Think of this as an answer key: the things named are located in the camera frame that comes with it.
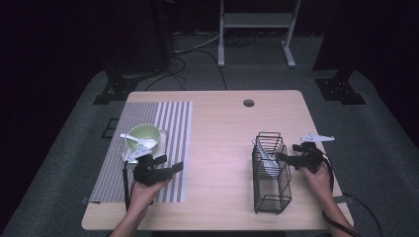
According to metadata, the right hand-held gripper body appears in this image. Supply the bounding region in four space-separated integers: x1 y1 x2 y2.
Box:
286 131 336 175

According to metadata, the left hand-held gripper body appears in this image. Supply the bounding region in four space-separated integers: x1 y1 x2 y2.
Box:
125 145 173 188

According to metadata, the person's left hand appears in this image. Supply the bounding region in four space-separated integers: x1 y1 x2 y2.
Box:
126 178 172 215

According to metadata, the person's right hand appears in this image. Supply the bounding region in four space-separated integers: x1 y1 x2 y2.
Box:
298 162 334 202

